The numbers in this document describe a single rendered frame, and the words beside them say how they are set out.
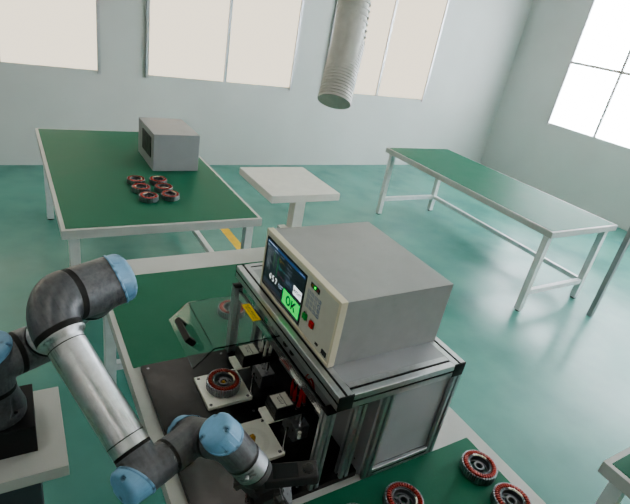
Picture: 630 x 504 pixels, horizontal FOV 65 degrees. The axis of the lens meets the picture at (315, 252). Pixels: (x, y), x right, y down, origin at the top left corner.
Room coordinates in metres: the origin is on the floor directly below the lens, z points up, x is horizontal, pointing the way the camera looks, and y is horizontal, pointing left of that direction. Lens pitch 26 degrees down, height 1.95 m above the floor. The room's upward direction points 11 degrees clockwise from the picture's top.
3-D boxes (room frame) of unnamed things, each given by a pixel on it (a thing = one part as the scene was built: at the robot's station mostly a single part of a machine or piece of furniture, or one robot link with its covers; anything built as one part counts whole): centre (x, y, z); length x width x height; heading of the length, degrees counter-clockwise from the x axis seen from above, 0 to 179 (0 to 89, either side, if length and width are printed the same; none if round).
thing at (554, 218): (4.67, -1.50, 0.38); 2.10 x 0.90 x 0.75; 35
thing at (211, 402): (1.26, 0.22, 0.78); 0.15 x 0.15 x 0.01; 35
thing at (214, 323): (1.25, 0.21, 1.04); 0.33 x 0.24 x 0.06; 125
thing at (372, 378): (1.34, -0.12, 1.09); 0.68 x 0.44 x 0.05; 35
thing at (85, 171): (3.23, 1.33, 0.38); 1.85 x 1.10 x 0.75; 35
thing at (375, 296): (1.33, -0.13, 1.22); 0.44 x 0.39 x 0.20; 35
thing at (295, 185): (2.23, 0.18, 0.98); 0.37 x 0.35 x 0.46; 35
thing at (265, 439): (1.06, 0.08, 0.78); 0.15 x 0.15 x 0.01; 35
